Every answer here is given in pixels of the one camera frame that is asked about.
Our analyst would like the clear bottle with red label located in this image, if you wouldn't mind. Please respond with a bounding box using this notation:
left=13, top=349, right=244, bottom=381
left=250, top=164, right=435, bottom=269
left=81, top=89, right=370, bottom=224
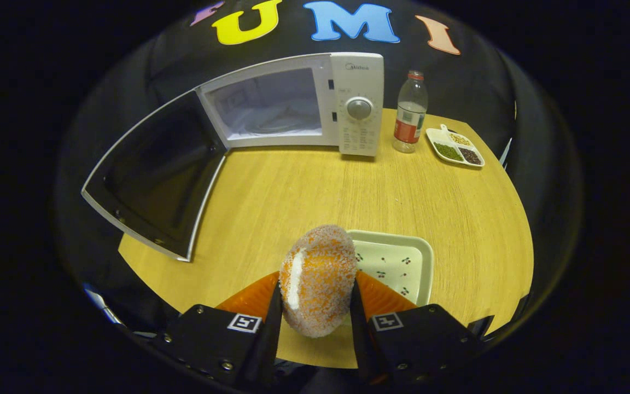
left=392, top=70, right=429, bottom=154

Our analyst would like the white microwave oven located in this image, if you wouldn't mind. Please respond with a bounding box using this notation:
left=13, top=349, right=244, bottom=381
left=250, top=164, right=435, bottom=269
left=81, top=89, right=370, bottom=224
left=81, top=52, right=385, bottom=262

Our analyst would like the black backdrop cloth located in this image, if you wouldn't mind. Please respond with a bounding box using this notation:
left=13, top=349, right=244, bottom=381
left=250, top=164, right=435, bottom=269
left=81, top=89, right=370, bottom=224
left=55, top=0, right=584, bottom=340

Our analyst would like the orange sugared bread bun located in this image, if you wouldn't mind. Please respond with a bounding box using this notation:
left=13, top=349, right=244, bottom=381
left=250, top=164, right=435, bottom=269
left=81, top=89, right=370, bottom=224
left=279, top=224, right=357, bottom=338

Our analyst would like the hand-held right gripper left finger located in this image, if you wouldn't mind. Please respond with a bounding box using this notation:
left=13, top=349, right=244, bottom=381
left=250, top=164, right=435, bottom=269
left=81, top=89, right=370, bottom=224
left=151, top=271, right=284, bottom=390

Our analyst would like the white divided dish of beans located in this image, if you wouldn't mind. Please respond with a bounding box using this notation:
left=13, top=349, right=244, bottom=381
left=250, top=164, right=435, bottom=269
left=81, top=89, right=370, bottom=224
left=425, top=124, right=486, bottom=168

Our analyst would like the cream square patterned plate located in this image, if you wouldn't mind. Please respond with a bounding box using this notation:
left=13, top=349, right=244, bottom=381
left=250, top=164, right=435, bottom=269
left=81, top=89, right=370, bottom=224
left=346, top=230, right=435, bottom=307

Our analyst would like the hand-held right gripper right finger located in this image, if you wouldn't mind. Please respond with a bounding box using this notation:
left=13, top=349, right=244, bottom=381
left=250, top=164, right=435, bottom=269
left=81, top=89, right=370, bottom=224
left=349, top=269, right=484, bottom=387

